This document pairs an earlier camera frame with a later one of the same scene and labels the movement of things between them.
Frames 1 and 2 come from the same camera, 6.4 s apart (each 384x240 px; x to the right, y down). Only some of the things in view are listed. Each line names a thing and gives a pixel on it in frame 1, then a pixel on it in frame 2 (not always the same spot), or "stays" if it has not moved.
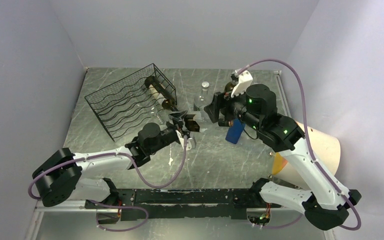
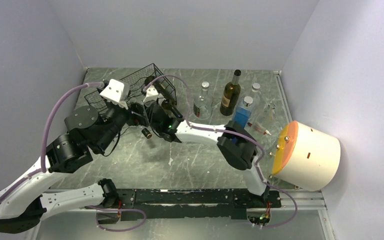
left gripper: x=177 y=121 -> x=135 y=118
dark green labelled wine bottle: x=163 y=94 stays
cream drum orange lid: x=327 y=151 stays
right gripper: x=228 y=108 -> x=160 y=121
